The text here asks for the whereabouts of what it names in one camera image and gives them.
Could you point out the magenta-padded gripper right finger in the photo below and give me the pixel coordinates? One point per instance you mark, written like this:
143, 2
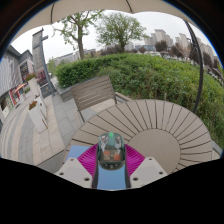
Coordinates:
146, 170

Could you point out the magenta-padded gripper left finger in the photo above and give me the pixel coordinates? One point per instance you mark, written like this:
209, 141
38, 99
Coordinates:
75, 171

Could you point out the transparent green computer mouse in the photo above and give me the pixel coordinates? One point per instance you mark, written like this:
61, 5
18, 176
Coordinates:
111, 153

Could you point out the blue mouse pad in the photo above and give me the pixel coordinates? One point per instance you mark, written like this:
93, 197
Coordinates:
111, 180

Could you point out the white flower planter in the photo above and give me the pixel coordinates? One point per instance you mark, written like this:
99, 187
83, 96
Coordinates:
34, 85
37, 118

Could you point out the slatted grey-brown chair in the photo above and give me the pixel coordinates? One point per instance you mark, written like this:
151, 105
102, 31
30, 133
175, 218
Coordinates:
93, 93

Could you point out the green hedge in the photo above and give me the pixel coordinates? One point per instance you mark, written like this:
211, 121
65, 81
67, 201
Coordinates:
160, 76

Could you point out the dark curved parasol pole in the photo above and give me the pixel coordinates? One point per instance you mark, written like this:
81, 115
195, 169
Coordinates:
200, 73

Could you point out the tall grey sign pillar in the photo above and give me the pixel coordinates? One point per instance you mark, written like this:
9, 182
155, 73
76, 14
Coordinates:
41, 63

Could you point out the grey shop building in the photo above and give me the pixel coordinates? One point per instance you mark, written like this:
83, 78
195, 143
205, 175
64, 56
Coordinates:
10, 76

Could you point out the bare-trunked tree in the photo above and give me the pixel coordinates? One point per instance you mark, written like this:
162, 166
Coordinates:
80, 40

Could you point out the distant apartment towers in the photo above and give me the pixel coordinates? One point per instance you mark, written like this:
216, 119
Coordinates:
166, 38

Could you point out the leafy round-crowned tree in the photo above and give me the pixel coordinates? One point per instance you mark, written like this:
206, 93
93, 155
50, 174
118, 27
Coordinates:
120, 30

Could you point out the beige parasol canopy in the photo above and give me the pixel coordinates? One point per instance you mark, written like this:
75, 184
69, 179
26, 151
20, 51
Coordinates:
93, 8

